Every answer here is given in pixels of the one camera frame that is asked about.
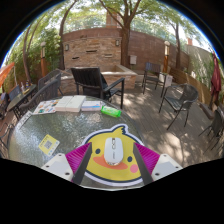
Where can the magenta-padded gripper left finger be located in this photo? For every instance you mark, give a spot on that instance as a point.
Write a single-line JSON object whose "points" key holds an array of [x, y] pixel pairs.
{"points": [[58, 166]]}

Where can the closed red parasol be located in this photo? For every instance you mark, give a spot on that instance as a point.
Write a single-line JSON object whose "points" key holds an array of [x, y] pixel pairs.
{"points": [[216, 80]]}

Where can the black metal mesh chair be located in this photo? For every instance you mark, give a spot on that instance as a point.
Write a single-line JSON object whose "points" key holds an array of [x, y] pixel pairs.
{"points": [[216, 125], [5, 140], [188, 93]]}

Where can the closed white blue book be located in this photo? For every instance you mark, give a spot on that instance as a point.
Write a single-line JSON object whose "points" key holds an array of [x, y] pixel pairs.
{"points": [[91, 106]]}

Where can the yellow code card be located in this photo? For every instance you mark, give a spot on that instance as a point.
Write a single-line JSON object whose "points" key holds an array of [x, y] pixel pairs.
{"points": [[49, 145]]}

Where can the grey wall utility box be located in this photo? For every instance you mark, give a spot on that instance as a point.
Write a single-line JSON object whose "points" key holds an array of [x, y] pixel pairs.
{"points": [[133, 60]]}

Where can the white computer mouse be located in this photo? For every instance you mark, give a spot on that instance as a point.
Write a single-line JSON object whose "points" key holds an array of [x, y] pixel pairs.
{"points": [[113, 150]]}

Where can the white square planter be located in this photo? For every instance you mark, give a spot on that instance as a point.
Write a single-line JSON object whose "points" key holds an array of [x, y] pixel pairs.
{"points": [[166, 80]]}

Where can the colourful sticker sheet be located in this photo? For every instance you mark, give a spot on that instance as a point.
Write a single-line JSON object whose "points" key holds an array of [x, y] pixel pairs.
{"points": [[46, 106]]}

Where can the black slatted wooden chair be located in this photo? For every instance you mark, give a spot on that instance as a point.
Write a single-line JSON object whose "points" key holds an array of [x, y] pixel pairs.
{"points": [[86, 78]]}

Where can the yellow duck mouse pad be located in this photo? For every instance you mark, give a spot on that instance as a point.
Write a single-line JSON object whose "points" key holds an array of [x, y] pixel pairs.
{"points": [[100, 170]]}

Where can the orange parasol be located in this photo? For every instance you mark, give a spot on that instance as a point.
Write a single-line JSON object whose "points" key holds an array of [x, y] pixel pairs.
{"points": [[6, 73]]}

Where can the wooden lamp post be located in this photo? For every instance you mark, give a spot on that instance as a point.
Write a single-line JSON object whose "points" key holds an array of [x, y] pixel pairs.
{"points": [[43, 61], [166, 58]]}

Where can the stone brick fountain wall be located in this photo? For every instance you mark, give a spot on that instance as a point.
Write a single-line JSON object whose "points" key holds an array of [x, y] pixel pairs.
{"points": [[90, 50]]}

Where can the green packet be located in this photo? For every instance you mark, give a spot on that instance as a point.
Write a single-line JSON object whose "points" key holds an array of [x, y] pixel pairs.
{"points": [[111, 111]]}

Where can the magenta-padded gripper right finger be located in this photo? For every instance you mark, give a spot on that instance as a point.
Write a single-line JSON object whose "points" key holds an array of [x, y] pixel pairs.
{"points": [[166, 166]]}

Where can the blue chair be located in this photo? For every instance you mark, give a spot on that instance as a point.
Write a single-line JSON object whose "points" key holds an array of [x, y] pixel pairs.
{"points": [[14, 91]]}

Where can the large brown-trunked tree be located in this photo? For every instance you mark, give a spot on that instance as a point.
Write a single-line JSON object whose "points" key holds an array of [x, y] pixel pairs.
{"points": [[125, 43]]}

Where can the black wicker chair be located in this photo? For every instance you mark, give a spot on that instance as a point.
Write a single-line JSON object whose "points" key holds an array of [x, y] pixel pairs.
{"points": [[50, 76], [43, 95]]}

